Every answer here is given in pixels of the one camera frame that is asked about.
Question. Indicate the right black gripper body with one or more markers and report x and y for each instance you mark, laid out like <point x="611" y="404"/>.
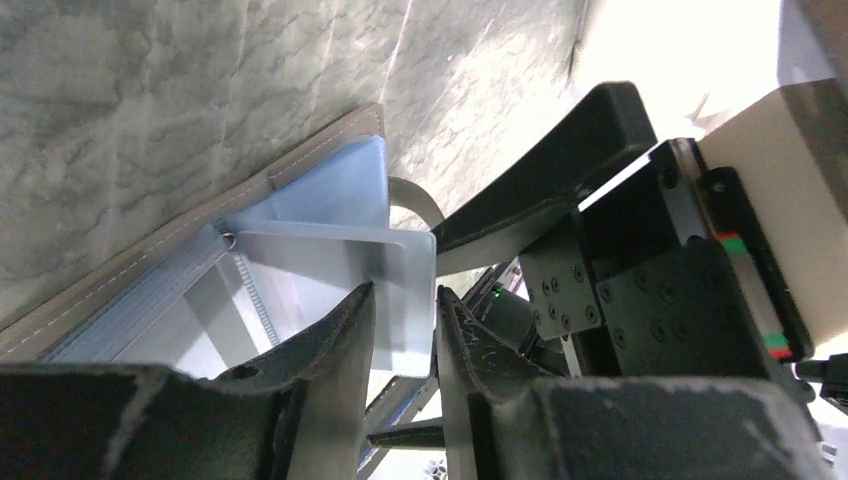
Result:
<point x="666" y="274"/>

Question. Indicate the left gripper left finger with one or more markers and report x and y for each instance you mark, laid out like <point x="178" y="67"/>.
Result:
<point x="294" y="412"/>

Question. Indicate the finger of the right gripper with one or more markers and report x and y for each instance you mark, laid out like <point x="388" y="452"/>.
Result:
<point x="604" y="132"/>
<point x="418" y="435"/>

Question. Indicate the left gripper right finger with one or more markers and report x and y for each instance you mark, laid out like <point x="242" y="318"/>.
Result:
<point x="504" y="417"/>

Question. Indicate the white striped credit card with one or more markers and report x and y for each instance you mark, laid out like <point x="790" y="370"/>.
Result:
<point x="302" y="271"/>

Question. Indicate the grey leather card holder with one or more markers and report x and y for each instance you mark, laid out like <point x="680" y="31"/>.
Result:
<point x="184" y="296"/>

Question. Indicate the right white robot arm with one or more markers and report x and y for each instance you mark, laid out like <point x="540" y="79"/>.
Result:
<point x="758" y="86"/>

